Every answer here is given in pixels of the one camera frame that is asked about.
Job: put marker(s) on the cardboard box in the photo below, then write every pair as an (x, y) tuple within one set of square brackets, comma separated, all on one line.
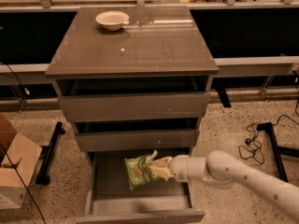
[(18, 159)]

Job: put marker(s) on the black table foot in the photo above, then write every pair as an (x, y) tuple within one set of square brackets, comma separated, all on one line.
[(42, 177), (278, 151)]

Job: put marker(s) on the grey middle drawer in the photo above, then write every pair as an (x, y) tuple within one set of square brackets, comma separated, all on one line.
[(137, 134)]

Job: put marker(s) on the grey open bottom drawer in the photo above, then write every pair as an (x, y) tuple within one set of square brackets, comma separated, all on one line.
[(111, 201)]

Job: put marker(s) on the grey drawer cabinet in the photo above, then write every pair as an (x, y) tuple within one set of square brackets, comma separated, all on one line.
[(159, 49)]

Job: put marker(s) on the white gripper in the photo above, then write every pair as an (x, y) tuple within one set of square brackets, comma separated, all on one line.
[(177, 168)]

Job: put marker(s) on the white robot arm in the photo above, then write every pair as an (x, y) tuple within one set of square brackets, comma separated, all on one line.
[(221, 170)]

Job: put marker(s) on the grey top drawer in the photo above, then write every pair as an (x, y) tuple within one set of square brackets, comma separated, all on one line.
[(168, 105)]

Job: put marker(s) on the grey horizontal rail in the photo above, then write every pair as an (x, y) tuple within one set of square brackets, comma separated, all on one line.
[(228, 67)]

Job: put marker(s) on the green jalapeno chip bag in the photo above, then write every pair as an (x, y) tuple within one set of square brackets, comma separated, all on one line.
[(138, 170)]

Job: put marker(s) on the white bowl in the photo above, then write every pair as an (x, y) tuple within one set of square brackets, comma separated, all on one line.
[(112, 20)]

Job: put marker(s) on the black right table foot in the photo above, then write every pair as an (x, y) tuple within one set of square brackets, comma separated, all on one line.
[(278, 151)]

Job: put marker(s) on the black left table foot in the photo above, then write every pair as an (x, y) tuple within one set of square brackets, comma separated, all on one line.
[(42, 177)]

